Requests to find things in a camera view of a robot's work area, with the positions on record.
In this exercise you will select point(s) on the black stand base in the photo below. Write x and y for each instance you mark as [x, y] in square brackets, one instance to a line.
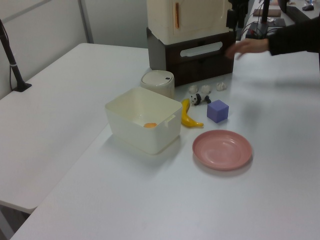
[275, 25]

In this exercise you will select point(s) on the black sleeved forearm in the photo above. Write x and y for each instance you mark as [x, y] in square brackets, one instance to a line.
[295, 35]

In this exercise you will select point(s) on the dark monitor stand pole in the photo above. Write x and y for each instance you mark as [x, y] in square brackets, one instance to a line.
[265, 11]

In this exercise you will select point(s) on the pink plate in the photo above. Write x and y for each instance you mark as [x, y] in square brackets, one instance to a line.
[222, 150]

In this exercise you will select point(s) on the yellow toy banana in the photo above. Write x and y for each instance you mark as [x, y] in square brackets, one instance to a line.
[187, 115]

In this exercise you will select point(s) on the white toy dumpling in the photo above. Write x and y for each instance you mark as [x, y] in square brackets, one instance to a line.
[206, 89]
[221, 86]
[193, 88]

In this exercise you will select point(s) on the black clamp pole stand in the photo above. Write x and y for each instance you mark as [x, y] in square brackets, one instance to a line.
[13, 66]

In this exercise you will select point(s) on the purple cube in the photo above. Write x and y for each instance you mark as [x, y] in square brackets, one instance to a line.
[217, 111]

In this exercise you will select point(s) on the orange round toy slice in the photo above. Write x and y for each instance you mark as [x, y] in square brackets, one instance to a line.
[150, 125]

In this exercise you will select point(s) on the dark brown drawer cabinet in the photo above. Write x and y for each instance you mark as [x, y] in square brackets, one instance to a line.
[200, 67]

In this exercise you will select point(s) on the small panda figurine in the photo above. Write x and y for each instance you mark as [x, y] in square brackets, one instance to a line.
[197, 99]

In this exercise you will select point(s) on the cream toy fridge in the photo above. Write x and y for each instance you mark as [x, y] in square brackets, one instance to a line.
[195, 17]

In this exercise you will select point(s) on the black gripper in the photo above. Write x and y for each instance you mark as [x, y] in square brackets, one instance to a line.
[239, 2]

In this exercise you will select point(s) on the black computer mouse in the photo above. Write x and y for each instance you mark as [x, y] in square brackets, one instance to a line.
[308, 7]

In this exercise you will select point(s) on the cream plastic storage box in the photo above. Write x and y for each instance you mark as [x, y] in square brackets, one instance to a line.
[140, 132]

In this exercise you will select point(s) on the small cream trash can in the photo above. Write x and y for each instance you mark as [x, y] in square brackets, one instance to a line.
[157, 82]

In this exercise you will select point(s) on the person's bare hand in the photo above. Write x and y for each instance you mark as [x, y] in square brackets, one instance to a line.
[251, 46]

